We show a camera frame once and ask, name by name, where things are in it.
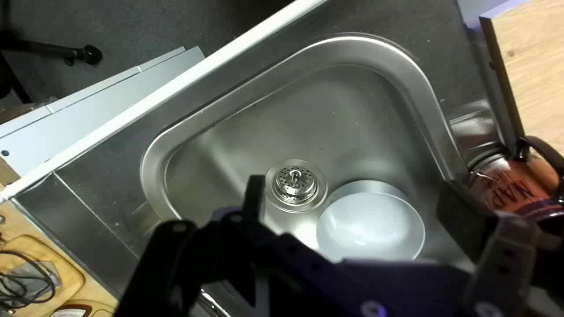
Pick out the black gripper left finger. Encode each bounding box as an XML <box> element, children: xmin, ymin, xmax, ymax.
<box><xmin>113</xmin><ymin>172</ymin><xmax>331</xmax><ymax>317</ymax></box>

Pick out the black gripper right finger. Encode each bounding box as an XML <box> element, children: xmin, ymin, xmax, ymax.
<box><xmin>437</xmin><ymin>179</ymin><xmax>543</xmax><ymax>317</ymax></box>

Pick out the dark red printed cup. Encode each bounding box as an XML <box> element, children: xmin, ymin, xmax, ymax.
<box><xmin>465</xmin><ymin>135</ymin><xmax>564</xmax><ymax>225</ymax></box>

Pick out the metal sink drain strainer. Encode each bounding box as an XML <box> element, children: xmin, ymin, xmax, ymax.
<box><xmin>263</xmin><ymin>156</ymin><xmax>330</xmax><ymax>207</ymax></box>

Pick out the stainless steel sink basin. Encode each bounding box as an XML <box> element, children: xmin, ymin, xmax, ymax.
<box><xmin>137</xmin><ymin>31</ymin><xmax>472</xmax><ymax>272</ymax></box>

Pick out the light wooden board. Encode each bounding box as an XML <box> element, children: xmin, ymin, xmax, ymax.
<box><xmin>0</xmin><ymin>198</ymin><xmax>120</xmax><ymax>317</ymax></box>

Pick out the white bowl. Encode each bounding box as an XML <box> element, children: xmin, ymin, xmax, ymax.
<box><xmin>315</xmin><ymin>179</ymin><xmax>427</xmax><ymax>264</ymax></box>

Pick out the white flat panel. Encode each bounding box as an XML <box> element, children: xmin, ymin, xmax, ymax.
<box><xmin>0</xmin><ymin>45</ymin><xmax>208</xmax><ymax>177</ymax></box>

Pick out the black tripod leg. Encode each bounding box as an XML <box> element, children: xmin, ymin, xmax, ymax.
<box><xmin>0</xmin><ymin>31</ymin><xmax>106</xmax><ymax>66</ymax></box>

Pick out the thin black cable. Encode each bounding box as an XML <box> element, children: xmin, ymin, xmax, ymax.
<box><xmin>0</xmin><ymin>248</ymin><xmax>60</xmax><ymax>309</ymax></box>

